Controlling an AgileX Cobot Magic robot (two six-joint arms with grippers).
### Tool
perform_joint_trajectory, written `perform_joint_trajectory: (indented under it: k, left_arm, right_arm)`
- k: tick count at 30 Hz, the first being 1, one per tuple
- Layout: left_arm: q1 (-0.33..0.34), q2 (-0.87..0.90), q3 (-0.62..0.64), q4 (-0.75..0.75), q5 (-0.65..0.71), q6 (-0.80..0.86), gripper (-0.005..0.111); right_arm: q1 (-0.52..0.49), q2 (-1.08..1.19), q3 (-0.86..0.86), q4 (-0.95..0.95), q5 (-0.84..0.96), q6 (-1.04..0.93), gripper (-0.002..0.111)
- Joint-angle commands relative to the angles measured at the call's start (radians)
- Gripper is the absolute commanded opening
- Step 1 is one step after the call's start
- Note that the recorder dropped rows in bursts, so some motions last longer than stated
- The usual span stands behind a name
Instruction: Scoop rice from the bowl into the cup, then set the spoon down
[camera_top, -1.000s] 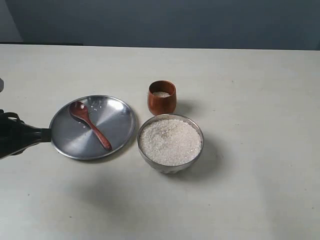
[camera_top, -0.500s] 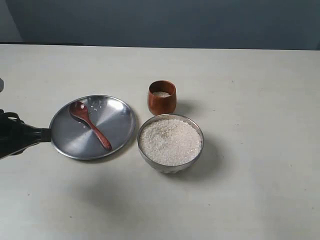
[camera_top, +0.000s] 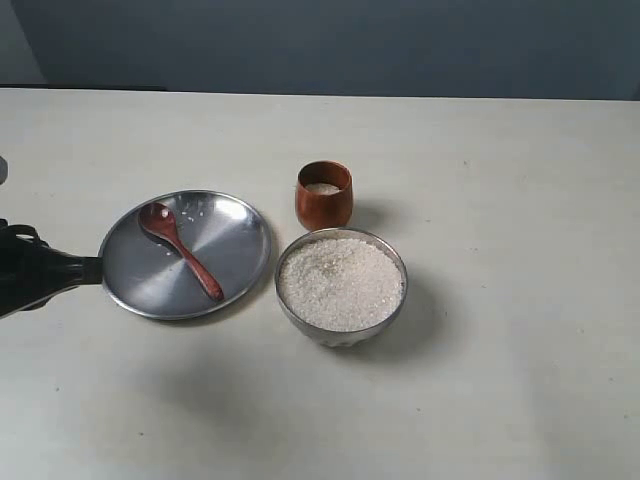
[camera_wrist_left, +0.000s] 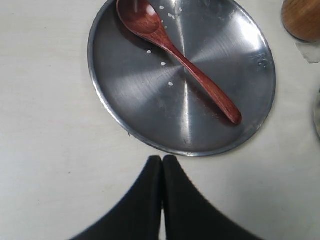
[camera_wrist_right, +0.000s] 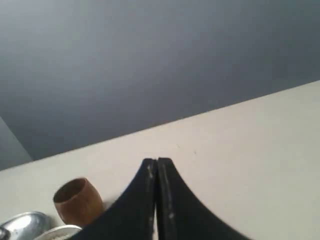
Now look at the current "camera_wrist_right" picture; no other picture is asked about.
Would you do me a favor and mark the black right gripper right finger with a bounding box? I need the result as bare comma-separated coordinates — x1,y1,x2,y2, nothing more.
155,158,248,240

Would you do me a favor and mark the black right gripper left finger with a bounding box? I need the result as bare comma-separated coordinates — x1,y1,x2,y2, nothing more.
72,158,157,240

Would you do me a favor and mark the brown wooden cup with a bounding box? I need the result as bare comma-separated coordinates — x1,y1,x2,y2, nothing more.
53,177,104,227

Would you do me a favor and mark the round steel plate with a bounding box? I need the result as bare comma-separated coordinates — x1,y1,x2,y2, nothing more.
0,211,52,240

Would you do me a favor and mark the steel bowl of rice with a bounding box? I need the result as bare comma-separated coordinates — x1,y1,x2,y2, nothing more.
34,225,82,240

